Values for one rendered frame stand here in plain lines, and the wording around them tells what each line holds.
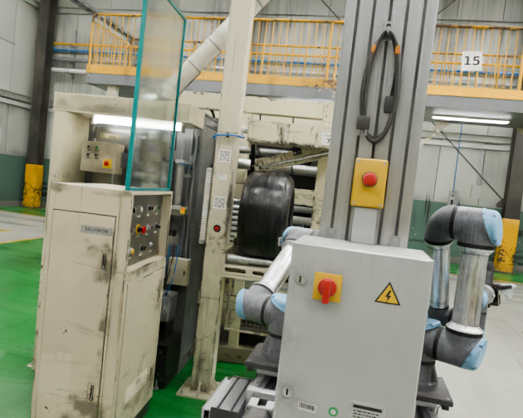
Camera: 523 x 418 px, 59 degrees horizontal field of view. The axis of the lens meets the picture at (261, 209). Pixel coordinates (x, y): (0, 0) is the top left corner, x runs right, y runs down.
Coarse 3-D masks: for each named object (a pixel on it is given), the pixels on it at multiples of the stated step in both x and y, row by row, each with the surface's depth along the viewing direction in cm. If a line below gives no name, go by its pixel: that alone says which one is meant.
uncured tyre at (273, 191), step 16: (256, 176) 277; (272, 176) 277; (288, 176) 283; (256, 192) 268; (272, 192) 267; (288, 192) 270; (240, 208) 269; (256, 208) 265; (272, 208) 264; (288, 208) 269; (240, 224) 268; (256, 224) 265; (272, 224) 263; (288, 224) 309; (240, 240) 272; (256, 240) 268; (272, 240) 266; (256, 256) 279; (272, 256) 275
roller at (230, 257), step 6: (228, 258) 280; (234, 258) 279; (240, 258) 279; (246, 258) 278; (252, 258) 278; (258, 258) 278; (252, 264) 279; (258, 264) 278; (264, 264) 277; (270, 264) 276
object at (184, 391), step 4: (180, 388) 296; (184, 388) 297; (188, 388) 297; (180, 392) 290; (184, 392) 291; (188, 392) 292; (192, 392) 292; (196, 392) 293; (200, 392) 293; (204, 392) 293; (212, 392) 295; (184, 396) 288; (188, 396) 287; (192, 396) 287; (196, 396) 287; (200, 396) 288; (204, 396) 288; (208, 396) 289; (204, 400) 286
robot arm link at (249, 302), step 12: (288, 228) 211; (300, 228) 210; (288, 240) 204; (288, 252) 200; (276, 264) 195; (288, 264) 196; (264, 276) 191; (276, 276) 190; (252, 288) 184; (264, 288) 183; (276, 288) 189; (240, 300) 181; (252, 300) 178; (264, 300) 177; (240, 312) 180; (252, 312) 177
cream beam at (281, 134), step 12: (252, 120) 309; (252, 132) 309; (264, 132) 308; (276, 132) 306; (288, 132) 305; (300, 132) 304; (312, 132) 303; (324, 132) 302; (264, 144) 324; (276, 144) 313; (288, 144) 306; (300, 144) 305; (312, 144) 304
